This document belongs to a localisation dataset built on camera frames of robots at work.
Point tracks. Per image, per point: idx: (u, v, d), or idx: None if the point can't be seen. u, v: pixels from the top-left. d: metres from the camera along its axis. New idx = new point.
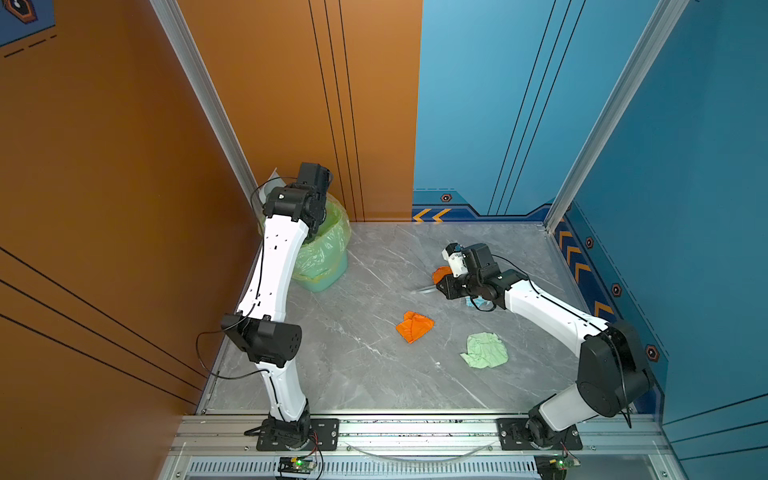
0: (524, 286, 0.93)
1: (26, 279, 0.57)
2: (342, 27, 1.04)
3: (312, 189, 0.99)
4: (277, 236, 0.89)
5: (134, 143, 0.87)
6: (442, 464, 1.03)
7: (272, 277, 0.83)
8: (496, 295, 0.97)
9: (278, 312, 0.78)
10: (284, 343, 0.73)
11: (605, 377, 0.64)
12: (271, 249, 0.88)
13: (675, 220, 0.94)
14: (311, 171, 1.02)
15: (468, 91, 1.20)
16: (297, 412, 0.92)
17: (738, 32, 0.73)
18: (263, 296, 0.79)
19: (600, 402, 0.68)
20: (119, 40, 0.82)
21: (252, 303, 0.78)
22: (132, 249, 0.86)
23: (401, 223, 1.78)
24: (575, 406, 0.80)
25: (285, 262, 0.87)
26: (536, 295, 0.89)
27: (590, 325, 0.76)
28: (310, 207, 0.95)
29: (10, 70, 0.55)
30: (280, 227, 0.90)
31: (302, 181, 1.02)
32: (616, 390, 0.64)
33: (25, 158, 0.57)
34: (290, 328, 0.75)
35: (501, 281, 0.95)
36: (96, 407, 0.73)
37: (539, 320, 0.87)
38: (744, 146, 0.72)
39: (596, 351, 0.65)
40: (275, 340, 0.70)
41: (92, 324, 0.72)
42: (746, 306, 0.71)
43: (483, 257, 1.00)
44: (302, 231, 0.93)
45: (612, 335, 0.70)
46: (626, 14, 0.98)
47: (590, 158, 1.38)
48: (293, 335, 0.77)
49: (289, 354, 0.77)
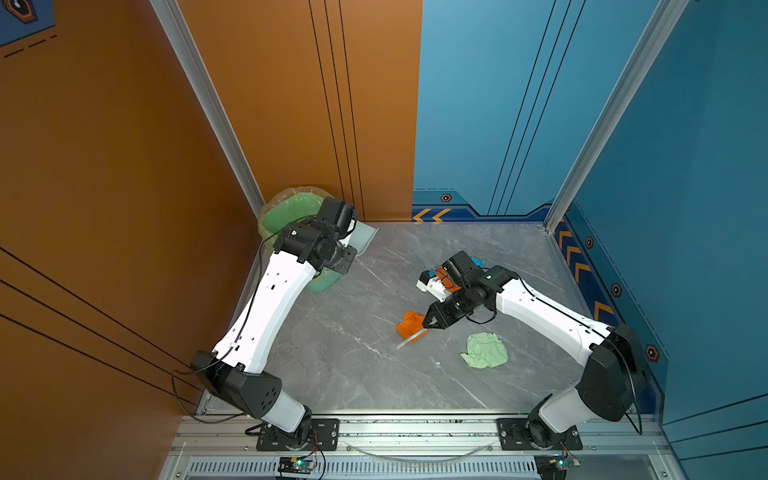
0: (517, 287, 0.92)
1: (26, 279, 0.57)
2: (342, 27, 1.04)
3: (329, 229, 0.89)
4: (277, 275, 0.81)
5: (134, 143, 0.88)
6: (442, 464, 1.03)
7: (259, 321, 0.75)
8: (486, 295, 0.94)
9: (254, 363, 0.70)
10: (253, 398, 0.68)
11: (615, 387, 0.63)
12: (267, 288, 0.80)
13: (675, 220, 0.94)
14: (334, 207, 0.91)
15: (468, 90, 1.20)
16: (295, 425, 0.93)
17: (738, 33, 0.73)
18: (242, 342, 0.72)
19: (602, 409, 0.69)
20: (118, 40, 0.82)
21: (230, 347, 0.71)
22: (133, 250, 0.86)
23: (401, 223, 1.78)
24: (577, 412, 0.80)
25: (278, 307, 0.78)
26: (531, 297, 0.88)
27: (592, 331, 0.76)
28: (321, 248, 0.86)
29: (10, 69, 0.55)
30: (283, 265, 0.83)
31: (321, 216, 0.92)
32: (624, 397, 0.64)
33: (26, 158, 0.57)
34: (263, 381, 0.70)
35: (490, 281, 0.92)
36: (95, 407, 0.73)
37: (535, 323, 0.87)
38: (744, 146, 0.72)
39: (606, 363, 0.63)
40: (241, 394, 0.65)
41: (92, 324, 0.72)
42: (746, 306, 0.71)
43: (464, 263, 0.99)
44: (307, 274, 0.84)
45: (612, 340, 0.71)
46: (626, 13, 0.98)
47: (589, 159, 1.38)
48: (266, 390, 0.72)
49: (257, 410, 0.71)
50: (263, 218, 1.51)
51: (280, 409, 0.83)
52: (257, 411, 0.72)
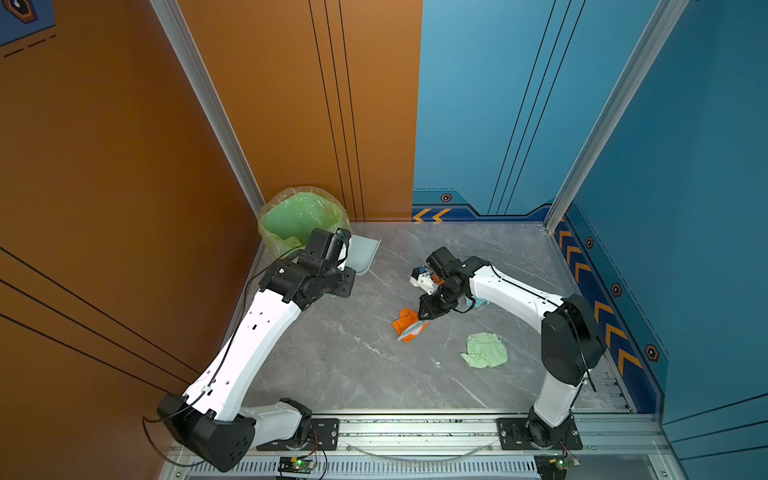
0: (487, 272, 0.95)
1: (26, 279, 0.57)
2: (342, 27, 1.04)
3: (318, 266, 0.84)
4: (260, 313, 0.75)
5: (133, 143, 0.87)
6: (442, 464, 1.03)
7: (236, 363, 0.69)
8: (462, 282, 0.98)
9: (227, 410, 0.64)
10: (223, 448, 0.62)
11: (565, 349, 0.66)
12: (248, 327, 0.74)
13: (674, 221, 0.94)
14: (322, 241, 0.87)
15: (469, 90, 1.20)
16: (292, 431, 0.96)
17: (738, 32, 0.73)
18: (216, 386, 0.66)
19: (563, 374, 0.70)
20: (118, 39, 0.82)
21: (202, 391, 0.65)
22: (132, 250, 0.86)
23: (401, 223, 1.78)
24: (557, 393, 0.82)
25: (257, 351, 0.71)
26: (498, 279, 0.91)
27: (548, 301, 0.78)
28: (308, 287, 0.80)
29: (10, 70, 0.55)
30: (267, 303, 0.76)
31: (309, 251, 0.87)
32: (576, 360, 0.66)
33: (26, 158, 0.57)
34: (235, 430, 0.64)
35: (465, 269, 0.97)
36: (95, 408, 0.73)
37: (503, 303, 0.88)
38: (744, 146, 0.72)
39: (555, 327, 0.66)
40: (208, 447, 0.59)
41: (92, 324, 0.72)
42: (746, 307, 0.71)
43: (445, 256, 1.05)
44: (293, 315, 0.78)
45: (568, 308, 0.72)
46: (627, 13, 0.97)
47: (589, 159, 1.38)
48: (237, 440, 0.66)
49: (227, 463, 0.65)
50: (263, 218, 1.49)
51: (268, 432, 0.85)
52: (227, 463, 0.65)
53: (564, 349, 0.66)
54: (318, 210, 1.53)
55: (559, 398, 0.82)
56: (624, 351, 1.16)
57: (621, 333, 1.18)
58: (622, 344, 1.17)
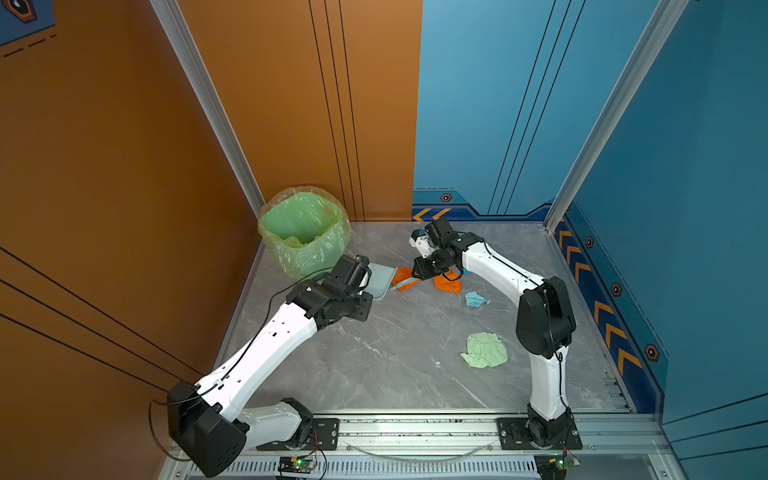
0: (479, 247, 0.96)
1: (26, 279, 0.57)
2: (342, 27, 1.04)
3: (340, 291, 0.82)
4: (282, 323, 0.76)
5: (134, 143, 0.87)
6: (442, 464, 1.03)
7: (250, 364, 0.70)
8: (456, 256, 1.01)
9: (232, 407, 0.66)
10: (216, 449, 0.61)
11: (537, 323, 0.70)
12: (268, 334, 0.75)
13: (674, 221, 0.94)
14: (348, 266, 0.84)
15: (468, 90, 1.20)
16: (289, 434, 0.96)
17: (738, 32, 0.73)
18: (227, 382, 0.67)
19: (531, 346, 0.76)
20: (118, 40, 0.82)
21: (213, 384, 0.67)
22: (132, 250, 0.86)
23: (401, 223, 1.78)
24: (540, 372, 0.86)
25: (272, 357, 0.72)
26: (488, 256, 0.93)
27: (530, 280, 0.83)
28: (329, 308, 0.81)
29: (10, 69, 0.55)
30: (290, 315, 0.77)
31: (334, 274, 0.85)
32: (545, 334, 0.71)
33: (26, 159, 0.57)
34: (233, 435, 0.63)
35: (458, 243, 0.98)
36: (95, 408, 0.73)
37: (490, 278, 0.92)
38: (745, 145, 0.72)
39: (530, 302, 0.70)
40: (205, 440, 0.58)
41: (93, 324, 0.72)
42: (746, 306, 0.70)
43: (443, 227, 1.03)
44: (309, 334, 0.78)
45: (547, 290, 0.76)
46: (627, 13, 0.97)
47: (590, 159, 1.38)
48: (229, 445, 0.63)
49: (212, 468, 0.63)
50: (263, 218, 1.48)
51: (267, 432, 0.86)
52: (211, 467, 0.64)
53: (535, 324, 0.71)
54: (318, 210, 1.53)
55: (544, 385, 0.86)
56: (624, 351, 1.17)
57: (621, 333, 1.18)
58: (621, 344, 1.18)
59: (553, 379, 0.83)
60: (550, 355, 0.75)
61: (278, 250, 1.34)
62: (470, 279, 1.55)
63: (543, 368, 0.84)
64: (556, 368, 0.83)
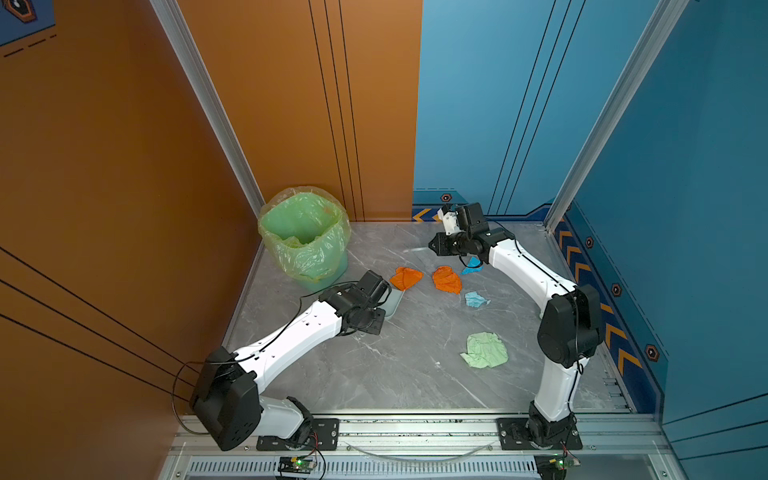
0: (508, 245, 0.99)
1: (27, 279, 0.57)
2: (342, 27, 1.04)
3: (365, 300, 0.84)
4: (314, 314, 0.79)
5: (134, 143, 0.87)
6: (442, 464, 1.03)
7: (285, 343, 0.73)
8: (482, 250, 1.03)
9: (264, 380, 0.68)
10: (239, 419, 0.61)
11: (562, 330, 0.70)
12: (301, 322, 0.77)
13: (674, 221, 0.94)
14: (373, 280, 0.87)
15: (468, 91, 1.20)
16: (289, 432, 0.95)
17: (738, 33, 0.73)
18: (263, 355, 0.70)
19: (553, 352, 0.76)
20: (118, 41, 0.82)
21: (251, 355, 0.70)
22: (133, 250, 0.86)
23: (401, 223, 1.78)
24: (553, 380, 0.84)
25: (303, 344, 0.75)
26: (517, 255, 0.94)
27: (560, 285, 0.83)
28: (353, 315, 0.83)
29: (10, 69, 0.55)
30: (322, 310, 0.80)
31: (359, 285, 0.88)
32: (569, 342, 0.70)
33: (25, 159, 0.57)
34: (256, 409, 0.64)
35: (487, 238, 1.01)
36: (95, 408, 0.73)
37: (516, 277, 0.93)
38: (744, 145, 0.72)
39: (558, 308, 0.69)
40: (233, 406, 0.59)
41: (92, 324, 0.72)
42: (746, 306, 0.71)
43: (474, 215, 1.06)
44: (334, 332, 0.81)
45: (576, 296, 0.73)
46: (627, 13, 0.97)
47: (589, 159, 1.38)
48: (247, 419, 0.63)
49: (227, 440, 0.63)
50: (263, 218, 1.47)
51: (269, 426, 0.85)
52: (226, 441, 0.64)
53: (560, 331, 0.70)
54: (318, 210, 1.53)
55: (554, 391, 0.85)
56: (624, 351, 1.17)
57: (621, 334, 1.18)
58: (621, 344, 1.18)
59: (566, 387, 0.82)
60: (570, 362, 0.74)
61: (278, 250, 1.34)
62: (470, 279, 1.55)
63: (557, 377, 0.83)
64: (571, 377, 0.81)
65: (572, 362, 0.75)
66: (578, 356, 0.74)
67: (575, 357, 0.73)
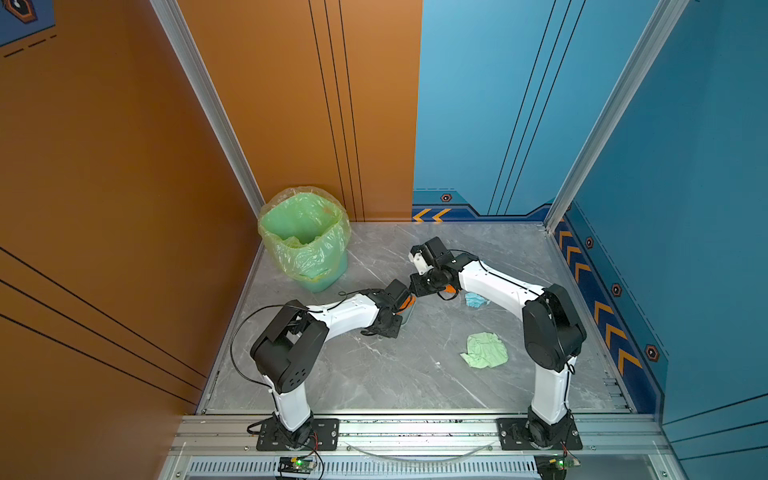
0: (475, 265, 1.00)
1: (26, 279, 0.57)
2: (342, 28, 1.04)
3: (392, 301, 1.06)
4: (359, 300, 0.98)
5: (134, 144, 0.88)
6: (442, 464, 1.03)
7: (342, 310, 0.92)
8: (452, 277, 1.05)
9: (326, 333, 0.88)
10: (303, 361, 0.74)
11: (544, 333, 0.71)
12: (354, 302, 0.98)
13: (675, 220, 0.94)
14: (398, 288, 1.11)
15: (469, 91, 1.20)
16: (295, 424, 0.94)
17: (739, 33, 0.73)
18: (325, 314, 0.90)
19: (544, 359, 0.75)
20: (118, 40, 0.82)
21: (320, 309, 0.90)
22: (133, 249, 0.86)
23: (401, 223, 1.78)
24: (547, 383, 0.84)
25: (352, 317, 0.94)
26: (485, 273, 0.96)
27: (529, 291, 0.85)
28: (385, 312, 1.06)
29: (10, 69, 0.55)
30: (366, 302, 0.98)
31: (387, 290, 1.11)
32: (551, 343, 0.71)
33: (24, 159, 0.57)
34: (313, 359, 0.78)
35: (454, 264, 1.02)
36: (95, 406, 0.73)
37: (490, 294, 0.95)
38: (746, 144, 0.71)
39: (534, 313, 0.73)
40: (304, 347, 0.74)
41: (93, 324, 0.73)
42: (745, 307, 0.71)
43: (437, 247, 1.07)
44: (367, 321, 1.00)
45: (549, 298, 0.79)
46: (627, 13, 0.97)
47: (590, 158, 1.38)
48: (299, 369, 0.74)
49: (285, 382, 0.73)
50: (263, 218, 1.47)
51: (296, 398, 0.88)
52: (284, 383, 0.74)
53: (540, 333, 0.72)
54: (318, 210, 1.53)
55: (552, 392, 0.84)
56: (624, 351, 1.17)
57: (620, 333, 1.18)
58: (621, 344, 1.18)
59: (560, 389, 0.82)
60: (561, 367, 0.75)
61: (278, 250, 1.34)
62: None
63: (550, 380, 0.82)
64: (564, 380, 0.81)
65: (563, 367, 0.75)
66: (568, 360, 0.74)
67: (565, 361, 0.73)
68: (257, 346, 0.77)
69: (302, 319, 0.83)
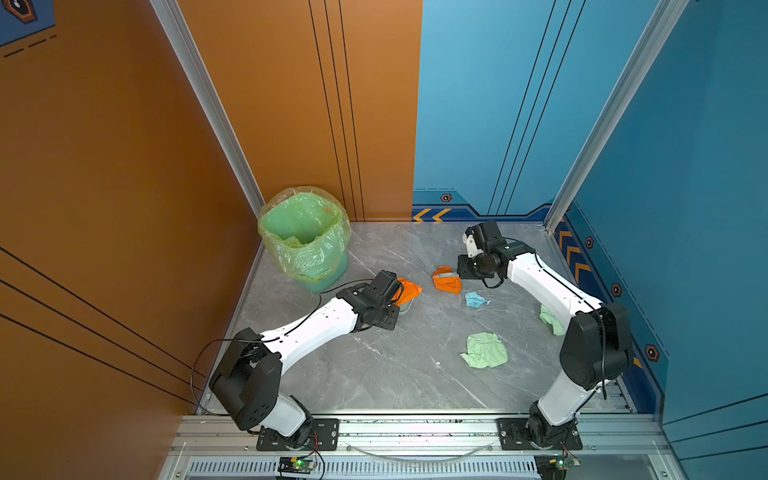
0: (528, 259, 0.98)
1: (26, 279, 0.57)
2: (342, 27, 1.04)
3: (377, 299, 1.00)
4: (327, 312, 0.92)
5: (135, 144, 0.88)
6: (442, 464, 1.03)
7: (304, 333, 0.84)
8: (500, 264, 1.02)
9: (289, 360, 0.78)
10: (259, 399, 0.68)
11: (589, 351, 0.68)
12: (322, 315, 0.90)
13: (676, 221, 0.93)
14: (386, 280, 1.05)
15: (468, 91, 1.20)
16: (292, 429, 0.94)
17: (738, 33, 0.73)
18: (287, 340, 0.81)
19: (577, 373, 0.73)
20: (117, 39, 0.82)
21: (277, 337, 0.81)
22: (134, 249, 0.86)
23: (401, 223, 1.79)
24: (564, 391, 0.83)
25: (322, 333, 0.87)
26: (538, 269, 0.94)
27: (584, 301, 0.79)
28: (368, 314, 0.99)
29: (10, 69, 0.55)
30: (340, 307, 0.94)
31: (374, 285, 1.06)
32: (595, 364, 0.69)
33: (24, 158, 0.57)
34: (273, 391, 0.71)
35: (507, 251, 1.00)
36: (96, 406, 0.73)
37: (536, 292, 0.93)
38: (746, 145, 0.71)
39: (584, 327, 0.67)
40: (255, 389, 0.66)
41: (92, 324, 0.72)
42: (746, 307, 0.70)
43: (490, 231, 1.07)
44: (345, 329, 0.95)
45: (603, 315, 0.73)
46: (626, 13, 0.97)
47: (589, 159, 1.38)
48: (257, 406, 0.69)
49: (245, 419, 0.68)
50: (263, 218, 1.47)
51: (277, 417, 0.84)
52: (244, 420, 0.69)
53: (586, 352, 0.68)
54: (318, 210, 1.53)
55: (565, 399, 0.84)
56: None
57: None
58: None
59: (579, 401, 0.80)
60: (593, 385, 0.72)
61: (278, 250, 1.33)
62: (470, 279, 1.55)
63: (572, 393, 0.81)
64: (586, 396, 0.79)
65: (596, 385, 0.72)
66: (603, 380, 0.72)
67: (600, 379, 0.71)
68: (213, 380, 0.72)
69: (257, 348, 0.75)
